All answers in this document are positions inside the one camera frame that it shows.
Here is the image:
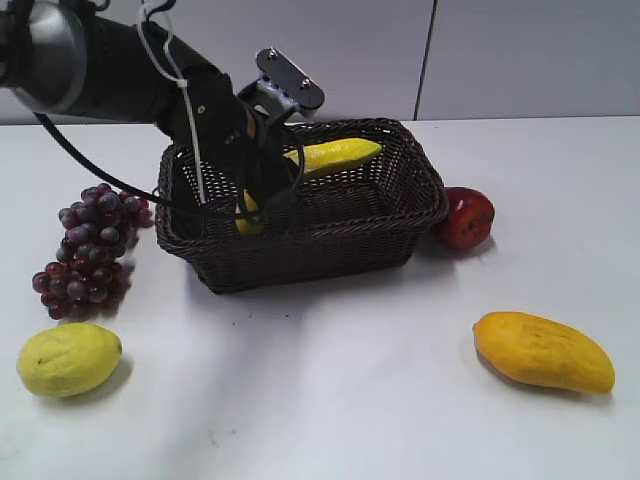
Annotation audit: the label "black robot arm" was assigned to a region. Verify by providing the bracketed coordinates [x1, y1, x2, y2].
[1, 1, 305, 227]

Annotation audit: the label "yellow banana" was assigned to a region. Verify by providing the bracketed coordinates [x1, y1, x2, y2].
[235, 138, 382, 235]

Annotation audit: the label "dark woven basket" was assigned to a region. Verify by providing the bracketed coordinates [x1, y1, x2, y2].
[155, 118, 448, 294]

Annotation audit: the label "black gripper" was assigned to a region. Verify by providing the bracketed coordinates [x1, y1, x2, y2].
[158, 63, 306, 235]

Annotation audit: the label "purple grape bunch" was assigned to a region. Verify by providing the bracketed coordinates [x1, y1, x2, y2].
[32, 183, 153, 321]

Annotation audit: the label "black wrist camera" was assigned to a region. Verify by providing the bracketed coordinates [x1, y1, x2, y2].
[238, 47, 325, 119]

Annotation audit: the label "red apple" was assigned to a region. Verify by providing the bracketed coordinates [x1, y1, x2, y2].
[436, 187, 495, 250]

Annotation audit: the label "white cable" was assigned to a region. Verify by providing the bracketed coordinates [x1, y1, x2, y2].
[137, 0, 207, 205]

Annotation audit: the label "yellow-green lemon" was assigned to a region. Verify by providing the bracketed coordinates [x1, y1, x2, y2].
[16, 323, 122, 398]

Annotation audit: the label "orange mango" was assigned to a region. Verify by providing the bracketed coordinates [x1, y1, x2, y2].
[473, 312, 616, 395]

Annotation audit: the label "black cable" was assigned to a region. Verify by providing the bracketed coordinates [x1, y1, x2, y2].
[33, 112, 236, 221]

